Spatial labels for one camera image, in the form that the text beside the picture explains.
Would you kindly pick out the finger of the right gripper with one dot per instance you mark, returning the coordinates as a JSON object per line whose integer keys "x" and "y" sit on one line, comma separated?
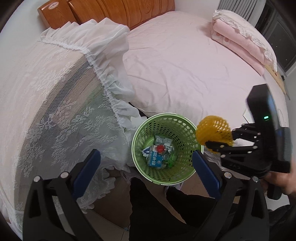
{"x": 247, "y": 131}
{"x": 223, "y": 148}

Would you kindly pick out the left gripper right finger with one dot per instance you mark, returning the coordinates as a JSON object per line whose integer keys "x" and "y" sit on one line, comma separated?
{"x": 240, "y": 212}

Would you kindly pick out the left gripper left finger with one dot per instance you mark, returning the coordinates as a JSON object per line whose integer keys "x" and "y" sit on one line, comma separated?
{"x": 41, "y": 220}

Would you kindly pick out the yellow foam fruit net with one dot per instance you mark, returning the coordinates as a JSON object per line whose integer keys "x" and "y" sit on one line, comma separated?
{"x": 214, "y": 128}

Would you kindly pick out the red silver wrapper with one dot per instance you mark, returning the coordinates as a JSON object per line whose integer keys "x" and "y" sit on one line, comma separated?
{"x": 161, "y": 149}

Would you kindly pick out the blue white milk carton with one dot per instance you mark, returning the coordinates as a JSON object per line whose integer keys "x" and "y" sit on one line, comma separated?
{"x": 155, "y": 159}

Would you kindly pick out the silver foil ball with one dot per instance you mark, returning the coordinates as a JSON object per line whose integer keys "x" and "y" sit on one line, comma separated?
{"x": 170, "y": 150}

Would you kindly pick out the green wrapper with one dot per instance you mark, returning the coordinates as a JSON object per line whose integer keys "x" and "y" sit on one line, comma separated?
{"x": 170, "y": 161}

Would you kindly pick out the green white torn package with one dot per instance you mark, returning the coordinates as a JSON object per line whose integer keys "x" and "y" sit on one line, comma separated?
{"x": 162, "y": 140}

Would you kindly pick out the blue white wrapper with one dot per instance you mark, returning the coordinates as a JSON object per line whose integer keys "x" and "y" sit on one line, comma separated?
{"x": 147, "y": 151}

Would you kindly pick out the person right hand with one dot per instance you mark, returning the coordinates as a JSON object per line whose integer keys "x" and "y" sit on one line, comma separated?
{"x": 286, "y": 181}

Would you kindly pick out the green plastic waste basket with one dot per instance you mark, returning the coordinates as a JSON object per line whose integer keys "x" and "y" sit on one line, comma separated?
{"x": 182, "y": 131}

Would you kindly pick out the black trouser leg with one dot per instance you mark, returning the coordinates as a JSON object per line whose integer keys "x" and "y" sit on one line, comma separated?
{"x": 151, "y": 220}

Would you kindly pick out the folded pink quilt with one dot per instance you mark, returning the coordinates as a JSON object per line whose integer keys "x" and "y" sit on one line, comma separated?
{"x": 237, "y": 34}

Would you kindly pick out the white lace table cover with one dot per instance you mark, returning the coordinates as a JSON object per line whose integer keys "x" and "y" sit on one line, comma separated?
{"x": 69, "y": 94}

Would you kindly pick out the wooden headboard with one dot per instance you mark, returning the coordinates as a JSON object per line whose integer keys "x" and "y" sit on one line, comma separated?
{"x": 131, "y": 13}

